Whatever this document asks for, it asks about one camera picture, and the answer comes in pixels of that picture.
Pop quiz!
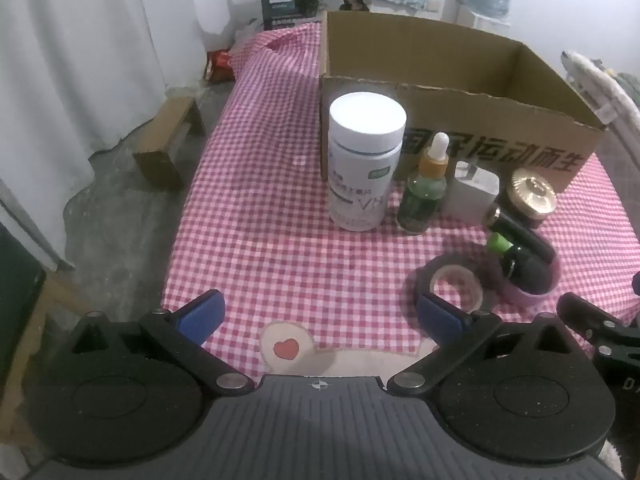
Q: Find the white supplement bottle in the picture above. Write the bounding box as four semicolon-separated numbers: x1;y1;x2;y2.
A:
327;92;407;232

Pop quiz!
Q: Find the purple plastic lid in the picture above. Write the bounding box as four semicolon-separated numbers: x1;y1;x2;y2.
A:
487;255;563;309

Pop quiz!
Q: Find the red snack bag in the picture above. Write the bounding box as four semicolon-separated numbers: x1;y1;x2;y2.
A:
204;49;236;84

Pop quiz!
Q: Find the black tube with gold ring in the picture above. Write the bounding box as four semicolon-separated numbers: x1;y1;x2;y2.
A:
486;204;557;263

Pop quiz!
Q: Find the white charger adapter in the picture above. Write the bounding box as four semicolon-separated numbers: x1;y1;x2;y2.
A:
442;159;501;226

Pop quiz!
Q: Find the black tape roll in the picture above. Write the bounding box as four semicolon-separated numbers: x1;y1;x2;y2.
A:
414;254;493;313

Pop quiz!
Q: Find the brown cardboard box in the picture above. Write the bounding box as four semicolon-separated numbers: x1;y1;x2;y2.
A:
320;10;608;196

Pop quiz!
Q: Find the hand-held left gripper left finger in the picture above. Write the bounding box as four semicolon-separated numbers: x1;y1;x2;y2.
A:
67;289;256;395

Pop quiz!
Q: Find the green dropper bottle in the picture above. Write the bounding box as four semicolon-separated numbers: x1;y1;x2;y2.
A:
396;132;448;235

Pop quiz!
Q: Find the wooden stool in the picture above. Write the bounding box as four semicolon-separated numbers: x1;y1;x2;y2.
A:
132;96;207;192

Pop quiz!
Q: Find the white curtain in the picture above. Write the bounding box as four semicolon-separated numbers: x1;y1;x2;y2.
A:
0;0;236;271

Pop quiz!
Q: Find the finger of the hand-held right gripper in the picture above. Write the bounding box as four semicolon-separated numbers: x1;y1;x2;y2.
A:
556;291;623;348

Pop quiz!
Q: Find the glossy black small bottle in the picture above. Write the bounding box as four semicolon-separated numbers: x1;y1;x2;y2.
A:
502;252;553;297

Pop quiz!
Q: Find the gold lid dark jar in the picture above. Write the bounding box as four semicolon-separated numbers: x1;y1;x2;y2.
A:
497;167;558;228

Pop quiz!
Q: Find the white water dispenser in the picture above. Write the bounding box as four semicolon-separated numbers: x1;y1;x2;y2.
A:
442;0;511;36

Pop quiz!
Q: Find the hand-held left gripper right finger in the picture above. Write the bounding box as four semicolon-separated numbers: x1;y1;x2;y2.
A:
387;292;576;397

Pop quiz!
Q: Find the white quilted blanket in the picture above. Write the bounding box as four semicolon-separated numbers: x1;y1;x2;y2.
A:
560;50;640;171

